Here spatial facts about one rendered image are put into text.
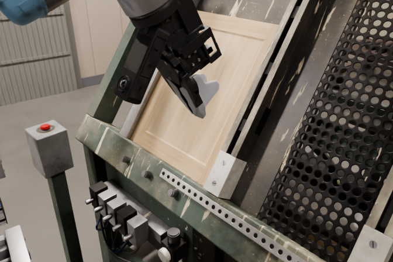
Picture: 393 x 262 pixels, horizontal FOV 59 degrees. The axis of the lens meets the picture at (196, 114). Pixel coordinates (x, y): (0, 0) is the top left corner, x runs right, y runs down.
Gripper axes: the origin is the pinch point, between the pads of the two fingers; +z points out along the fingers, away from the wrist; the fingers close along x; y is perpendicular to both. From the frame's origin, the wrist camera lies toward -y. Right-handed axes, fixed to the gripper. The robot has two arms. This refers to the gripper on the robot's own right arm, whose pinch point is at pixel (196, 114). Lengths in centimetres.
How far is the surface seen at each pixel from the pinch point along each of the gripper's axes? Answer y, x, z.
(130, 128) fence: -4, 68, 40
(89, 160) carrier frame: -26, 91, 56
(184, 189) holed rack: -6, 30, 45
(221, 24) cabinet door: 43, 55, 22
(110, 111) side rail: -5, 92, 44
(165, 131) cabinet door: 4, 53, 42
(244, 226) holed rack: -1.4, 7.1, 46.9
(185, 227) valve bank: -13, 24, 52
